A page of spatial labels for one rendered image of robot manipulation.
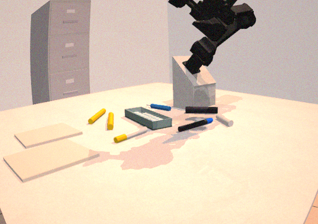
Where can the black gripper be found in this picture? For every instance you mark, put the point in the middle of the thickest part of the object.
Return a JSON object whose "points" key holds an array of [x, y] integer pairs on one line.
{"points": [[211, 26]]}

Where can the yellow cylindrical rod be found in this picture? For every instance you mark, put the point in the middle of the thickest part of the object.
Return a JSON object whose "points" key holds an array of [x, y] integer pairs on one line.
{"points": [[110, 121], [96, 116]]}

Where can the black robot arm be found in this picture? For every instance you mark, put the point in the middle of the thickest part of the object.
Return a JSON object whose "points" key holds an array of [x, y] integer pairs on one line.
{"points": [[235, 17]]}

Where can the beige flat rectangular slab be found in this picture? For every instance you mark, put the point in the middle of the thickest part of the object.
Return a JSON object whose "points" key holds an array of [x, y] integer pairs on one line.
{"points": [[49, 158]]}

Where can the black marker with blue cap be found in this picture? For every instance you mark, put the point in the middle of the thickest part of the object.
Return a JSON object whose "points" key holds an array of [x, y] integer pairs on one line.
{"points": [[195, 124]]}

